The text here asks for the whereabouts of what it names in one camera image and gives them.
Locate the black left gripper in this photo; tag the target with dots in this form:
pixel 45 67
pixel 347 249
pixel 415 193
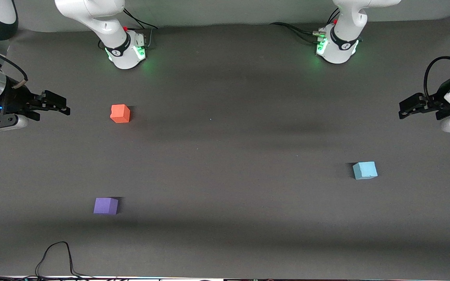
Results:
pixel 438 98

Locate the orange foam block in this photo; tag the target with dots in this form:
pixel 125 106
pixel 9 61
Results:
pixel 120 113

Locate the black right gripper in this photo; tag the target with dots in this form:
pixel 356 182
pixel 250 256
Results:
pixel 15 98

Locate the purple foam block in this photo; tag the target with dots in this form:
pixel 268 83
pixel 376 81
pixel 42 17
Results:
pixel 105 206

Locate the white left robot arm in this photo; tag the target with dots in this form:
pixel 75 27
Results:
pixel 344 27

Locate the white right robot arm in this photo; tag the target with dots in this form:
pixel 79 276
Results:
pixel 108 23

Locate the dark grey table mat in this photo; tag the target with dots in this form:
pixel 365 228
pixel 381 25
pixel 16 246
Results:
pixel 225 195

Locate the light blue foam block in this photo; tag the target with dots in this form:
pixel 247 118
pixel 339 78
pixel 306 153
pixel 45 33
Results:
pixel 364 170

